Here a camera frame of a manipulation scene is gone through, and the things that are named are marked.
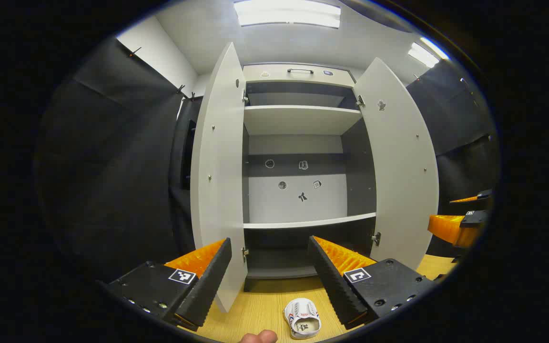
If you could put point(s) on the small ceiling light panel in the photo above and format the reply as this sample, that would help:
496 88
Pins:
422 56
435 47

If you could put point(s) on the black backdrop cloth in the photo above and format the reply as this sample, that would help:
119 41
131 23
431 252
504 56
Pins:
112 166

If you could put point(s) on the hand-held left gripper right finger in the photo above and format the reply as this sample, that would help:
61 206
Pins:
334 286

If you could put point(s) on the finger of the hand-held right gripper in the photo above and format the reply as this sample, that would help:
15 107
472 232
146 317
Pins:
483 194
451 227

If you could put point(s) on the white shoe with yellow sole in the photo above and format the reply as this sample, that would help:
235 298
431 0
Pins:
303 317

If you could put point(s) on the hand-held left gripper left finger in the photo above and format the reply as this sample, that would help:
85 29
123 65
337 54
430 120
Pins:
208 286

